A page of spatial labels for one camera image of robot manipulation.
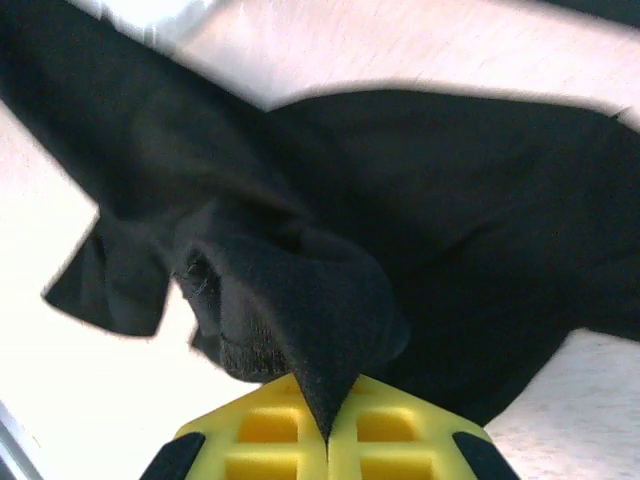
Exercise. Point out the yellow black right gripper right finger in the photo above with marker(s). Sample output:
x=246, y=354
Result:
x=390, y=445

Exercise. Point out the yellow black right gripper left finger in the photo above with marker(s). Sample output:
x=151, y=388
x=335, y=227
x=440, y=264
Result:
x=260, y=440

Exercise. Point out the black floral print t-shirt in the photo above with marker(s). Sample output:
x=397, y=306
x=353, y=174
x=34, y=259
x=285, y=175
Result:
x=400, y=200

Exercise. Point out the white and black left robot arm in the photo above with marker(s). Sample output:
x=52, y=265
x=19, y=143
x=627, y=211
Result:
x=150, y=25

